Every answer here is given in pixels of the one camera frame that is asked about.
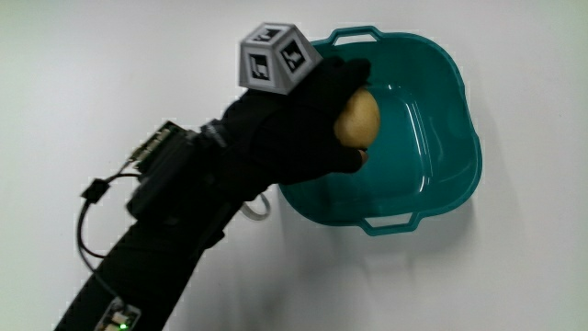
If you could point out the person's left forearm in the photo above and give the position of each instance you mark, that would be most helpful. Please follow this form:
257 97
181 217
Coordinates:
151 257

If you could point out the black wrist sensor module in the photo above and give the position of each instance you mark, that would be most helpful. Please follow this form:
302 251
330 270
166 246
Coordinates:
158 170

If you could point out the yellow potato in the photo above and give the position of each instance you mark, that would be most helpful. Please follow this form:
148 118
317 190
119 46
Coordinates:
360 119

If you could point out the small circuit board green light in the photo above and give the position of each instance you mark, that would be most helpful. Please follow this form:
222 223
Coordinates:
117 317

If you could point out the person's left hand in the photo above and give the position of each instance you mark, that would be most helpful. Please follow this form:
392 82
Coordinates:
294 133

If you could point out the teal plastic basin plate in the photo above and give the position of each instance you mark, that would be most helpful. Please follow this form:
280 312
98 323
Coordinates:
413 138

